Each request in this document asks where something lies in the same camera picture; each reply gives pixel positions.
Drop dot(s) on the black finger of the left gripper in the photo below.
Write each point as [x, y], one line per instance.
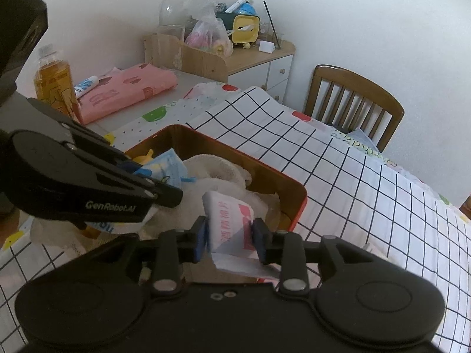
[161, 193]

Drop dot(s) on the clear plastic bag with toys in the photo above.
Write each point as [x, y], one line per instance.
[211, 37]

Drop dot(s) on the red tin box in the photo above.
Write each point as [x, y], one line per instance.
[188, 143]

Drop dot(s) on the small white blue tube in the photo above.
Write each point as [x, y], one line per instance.
[84, 86]

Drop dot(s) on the blue pouch with strap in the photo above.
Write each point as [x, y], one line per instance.
[167, 168]

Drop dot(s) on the pink folded cloth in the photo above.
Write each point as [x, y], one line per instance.
[125, 88]

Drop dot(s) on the glass vase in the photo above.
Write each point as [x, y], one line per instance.
[174, 13]

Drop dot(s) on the white wooden cabinet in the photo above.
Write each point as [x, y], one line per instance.
[243, 69]

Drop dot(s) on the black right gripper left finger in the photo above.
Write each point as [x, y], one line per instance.
[191, 243]

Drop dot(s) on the checkered white tablecloth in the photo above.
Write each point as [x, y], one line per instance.
[375, 263]

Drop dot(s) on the white pink tissue pack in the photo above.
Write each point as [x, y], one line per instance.
[229, 237]

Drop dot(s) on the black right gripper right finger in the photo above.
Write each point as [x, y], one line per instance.
[268, 245]

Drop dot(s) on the yellow plush duck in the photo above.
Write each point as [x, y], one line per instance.
[144, 160]

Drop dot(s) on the amber drink bottle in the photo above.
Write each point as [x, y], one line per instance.
[54, 84]

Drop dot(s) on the brown wooden chair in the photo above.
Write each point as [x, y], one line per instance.
[348, 101]

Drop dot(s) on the yellow tissue box clock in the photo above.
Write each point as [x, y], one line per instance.
[245, 29]

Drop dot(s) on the cream white cloth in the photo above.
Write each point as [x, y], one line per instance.
[217, 174]

